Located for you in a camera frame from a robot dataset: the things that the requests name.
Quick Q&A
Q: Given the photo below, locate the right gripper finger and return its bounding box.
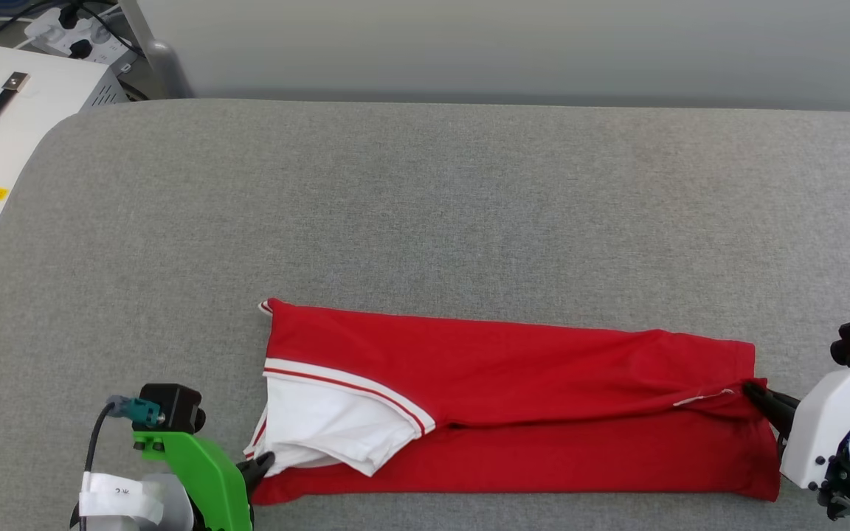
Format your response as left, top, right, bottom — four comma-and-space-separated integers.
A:
761, 406, 795, 445
742, 380, 804, 415

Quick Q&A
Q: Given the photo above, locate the grey metal partition foot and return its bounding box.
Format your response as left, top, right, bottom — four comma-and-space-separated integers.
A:
146, 41, 194, 100

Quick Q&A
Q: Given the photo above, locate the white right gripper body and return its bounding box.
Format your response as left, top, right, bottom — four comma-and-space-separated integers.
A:
779, 364, 850, 491

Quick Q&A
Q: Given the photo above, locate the white equipment box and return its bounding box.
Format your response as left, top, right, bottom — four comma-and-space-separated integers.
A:
0, 43, 129, 256

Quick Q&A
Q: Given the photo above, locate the white paper tape label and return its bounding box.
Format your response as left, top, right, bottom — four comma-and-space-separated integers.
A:
78, 472, 165, 525

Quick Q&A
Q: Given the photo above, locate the teal left camera connector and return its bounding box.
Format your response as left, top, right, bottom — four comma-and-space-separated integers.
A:
106, 395, 164, 428

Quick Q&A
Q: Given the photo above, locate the white power strip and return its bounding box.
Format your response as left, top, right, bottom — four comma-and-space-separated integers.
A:
24, 6, 138, 64

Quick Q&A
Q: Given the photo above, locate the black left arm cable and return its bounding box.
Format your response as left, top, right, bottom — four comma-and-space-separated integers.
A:
84, 404, 116, 474

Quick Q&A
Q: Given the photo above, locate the white partition panel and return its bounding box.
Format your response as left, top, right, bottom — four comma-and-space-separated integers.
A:
119, 0, 850, 111

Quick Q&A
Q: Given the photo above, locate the red and white t-shirt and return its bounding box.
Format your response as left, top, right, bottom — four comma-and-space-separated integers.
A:
244, 297, 781, 506

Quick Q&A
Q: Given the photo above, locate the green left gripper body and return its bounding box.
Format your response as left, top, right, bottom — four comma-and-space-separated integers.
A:
132, 431, 255, 531

